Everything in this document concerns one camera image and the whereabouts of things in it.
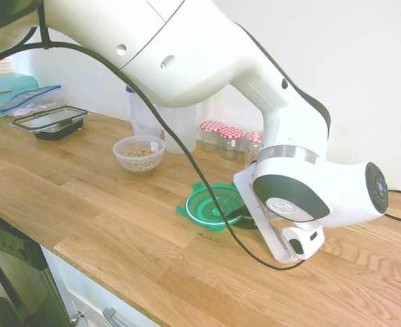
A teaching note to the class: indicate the green round container lid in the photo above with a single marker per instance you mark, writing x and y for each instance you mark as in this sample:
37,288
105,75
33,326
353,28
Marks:
203,204

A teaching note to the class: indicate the silver cabinet knob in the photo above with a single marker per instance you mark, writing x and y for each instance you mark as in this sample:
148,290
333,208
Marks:
76,317

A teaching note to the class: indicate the faceted glass tumbler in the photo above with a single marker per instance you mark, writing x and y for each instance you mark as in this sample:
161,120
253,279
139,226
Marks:
251,155

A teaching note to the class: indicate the stainless steel dishwasher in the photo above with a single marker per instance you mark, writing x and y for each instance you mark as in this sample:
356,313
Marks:
19,265

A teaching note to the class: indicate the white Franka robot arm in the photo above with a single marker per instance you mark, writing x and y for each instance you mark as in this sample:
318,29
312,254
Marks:
220,51

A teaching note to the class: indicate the white cabinet front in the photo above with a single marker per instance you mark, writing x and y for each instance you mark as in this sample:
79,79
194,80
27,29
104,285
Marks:
84,293

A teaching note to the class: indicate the translucent pitcher with blue lid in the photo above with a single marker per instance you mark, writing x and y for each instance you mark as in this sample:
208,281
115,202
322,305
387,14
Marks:
183,129

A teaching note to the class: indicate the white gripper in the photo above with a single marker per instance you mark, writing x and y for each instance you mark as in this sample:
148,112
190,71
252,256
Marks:
249,195

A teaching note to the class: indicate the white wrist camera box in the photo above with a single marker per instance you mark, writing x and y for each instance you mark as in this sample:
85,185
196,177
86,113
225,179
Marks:
309,242

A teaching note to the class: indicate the clear bowl with cereal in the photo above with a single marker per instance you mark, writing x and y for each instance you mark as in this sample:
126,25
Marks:
139,156

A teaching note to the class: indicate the black container with clear lid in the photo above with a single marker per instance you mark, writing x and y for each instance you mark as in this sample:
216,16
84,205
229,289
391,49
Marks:
50,122

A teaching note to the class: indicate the ziplock bag with blue seal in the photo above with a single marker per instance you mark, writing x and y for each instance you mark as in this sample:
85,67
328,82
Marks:
33,98

